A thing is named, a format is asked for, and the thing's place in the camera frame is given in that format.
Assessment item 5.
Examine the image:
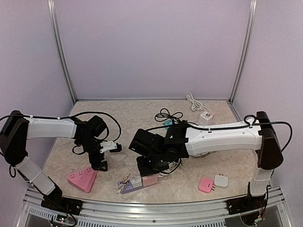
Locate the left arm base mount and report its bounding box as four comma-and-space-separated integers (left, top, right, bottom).
41, 196, 83, 215

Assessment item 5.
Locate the pink white usb cable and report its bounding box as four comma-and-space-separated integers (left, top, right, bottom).
116, 173, 132, 195

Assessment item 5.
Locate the pink square plug adapter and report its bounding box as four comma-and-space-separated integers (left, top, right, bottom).
198, 177, 214, 193

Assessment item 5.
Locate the pink triangular power strip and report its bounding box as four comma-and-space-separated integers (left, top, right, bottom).
65, 167, 98, 193

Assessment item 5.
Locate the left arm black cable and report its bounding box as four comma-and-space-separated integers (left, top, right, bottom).
0, 111, 123, 147

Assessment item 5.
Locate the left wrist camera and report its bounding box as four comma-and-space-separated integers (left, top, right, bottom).
100, 141, 122, 154

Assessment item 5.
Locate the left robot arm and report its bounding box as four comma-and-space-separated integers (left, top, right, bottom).
0, 111, 107, 210

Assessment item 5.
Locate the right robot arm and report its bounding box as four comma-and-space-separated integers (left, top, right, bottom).
129, 111, 284, 210

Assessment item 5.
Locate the right aluminium corner post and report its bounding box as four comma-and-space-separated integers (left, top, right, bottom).
229, 0, 258, 105

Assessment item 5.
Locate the aluminium front rail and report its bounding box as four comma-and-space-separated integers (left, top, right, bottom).
16, 182, 294, 227

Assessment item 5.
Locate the pink cube socket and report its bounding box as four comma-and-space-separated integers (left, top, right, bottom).
142, 175, 158, 187

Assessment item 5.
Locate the white square charger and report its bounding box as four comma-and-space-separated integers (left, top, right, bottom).
214, 174, 229, 188

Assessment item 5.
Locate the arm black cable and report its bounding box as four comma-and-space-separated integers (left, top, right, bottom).
146, 114, 293, 152
0, 111, 123, 147

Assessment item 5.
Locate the teal power strip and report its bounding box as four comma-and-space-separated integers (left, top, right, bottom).
163, 120, 174, 130

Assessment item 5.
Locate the black usb cable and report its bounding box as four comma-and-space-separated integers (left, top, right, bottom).
155, 108, 187, 125

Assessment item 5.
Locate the small white charger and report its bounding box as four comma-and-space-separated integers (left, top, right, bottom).
130, 175, 143, 189

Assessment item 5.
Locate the white cube socket adapter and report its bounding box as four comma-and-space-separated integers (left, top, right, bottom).
198, 111, 214, 126

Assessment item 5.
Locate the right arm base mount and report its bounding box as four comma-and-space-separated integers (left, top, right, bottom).
226, 193, 267, 215

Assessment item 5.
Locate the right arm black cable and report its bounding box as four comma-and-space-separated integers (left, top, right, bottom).
146, 114, 293, 152

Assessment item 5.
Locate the purple power strip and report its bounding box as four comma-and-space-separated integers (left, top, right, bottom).
120, 181, 144, 194

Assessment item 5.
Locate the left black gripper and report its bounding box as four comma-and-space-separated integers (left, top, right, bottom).
78, 136, 108, 171

